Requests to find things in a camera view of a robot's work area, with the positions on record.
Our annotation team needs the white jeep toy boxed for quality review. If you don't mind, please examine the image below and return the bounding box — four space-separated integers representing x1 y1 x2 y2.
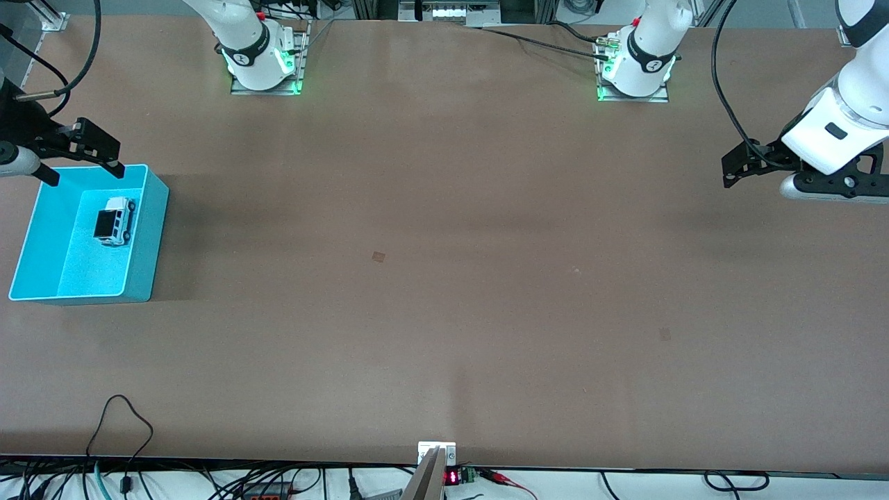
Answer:
93 197 137 247

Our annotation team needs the turquoise plastic bin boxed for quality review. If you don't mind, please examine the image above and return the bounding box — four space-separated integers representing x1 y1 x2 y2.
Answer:
8 164 169 305

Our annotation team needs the white control box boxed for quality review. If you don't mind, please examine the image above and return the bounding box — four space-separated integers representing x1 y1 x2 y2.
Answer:
399 0 502 27

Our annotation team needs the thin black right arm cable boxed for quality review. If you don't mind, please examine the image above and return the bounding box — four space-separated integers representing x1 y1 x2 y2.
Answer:
0 24 70 115

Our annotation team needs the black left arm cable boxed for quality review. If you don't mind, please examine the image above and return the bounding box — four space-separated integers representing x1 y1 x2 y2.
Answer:
711 0 792 167

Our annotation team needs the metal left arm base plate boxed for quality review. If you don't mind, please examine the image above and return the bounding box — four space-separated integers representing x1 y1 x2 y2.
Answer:
596 35 670 103

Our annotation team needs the aluminium frame corner bracket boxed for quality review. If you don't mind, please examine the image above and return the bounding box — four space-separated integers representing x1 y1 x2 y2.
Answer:
28 0 70 33

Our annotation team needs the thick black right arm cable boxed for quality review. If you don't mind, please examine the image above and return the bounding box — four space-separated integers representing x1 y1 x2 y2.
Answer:
14 0 103 101

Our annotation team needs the short black table cable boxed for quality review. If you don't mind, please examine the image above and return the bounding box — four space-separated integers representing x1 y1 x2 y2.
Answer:
547 21 612 47

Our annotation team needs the long black table cable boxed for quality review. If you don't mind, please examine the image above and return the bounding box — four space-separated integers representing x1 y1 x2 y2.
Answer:
464 25 615 63

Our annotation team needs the black looped cable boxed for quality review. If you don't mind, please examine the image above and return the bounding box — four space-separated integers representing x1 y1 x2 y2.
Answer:
87 394 154 494

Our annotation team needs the black coiled floor cable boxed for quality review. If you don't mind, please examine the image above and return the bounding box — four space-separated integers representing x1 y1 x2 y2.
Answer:
704 470 771 493

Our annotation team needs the red clip wire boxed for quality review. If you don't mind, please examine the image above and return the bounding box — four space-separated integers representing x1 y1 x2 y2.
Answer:
479 469 537 500

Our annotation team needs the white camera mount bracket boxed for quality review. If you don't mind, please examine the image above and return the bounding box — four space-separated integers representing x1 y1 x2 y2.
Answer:
417 442 457 466

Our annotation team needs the grey camera mount bar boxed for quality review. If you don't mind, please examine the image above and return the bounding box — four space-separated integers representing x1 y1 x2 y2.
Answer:
401 448 445 500

